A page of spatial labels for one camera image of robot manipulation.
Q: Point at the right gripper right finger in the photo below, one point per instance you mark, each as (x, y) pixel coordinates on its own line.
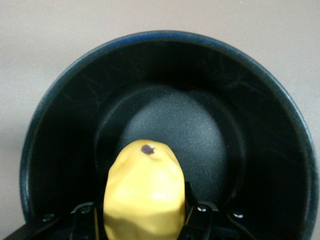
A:
(200, 220)

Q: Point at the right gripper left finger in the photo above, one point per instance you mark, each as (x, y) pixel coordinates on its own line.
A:
(85, 222)

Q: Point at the yellow potato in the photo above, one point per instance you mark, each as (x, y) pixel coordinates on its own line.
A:
(145, 200)

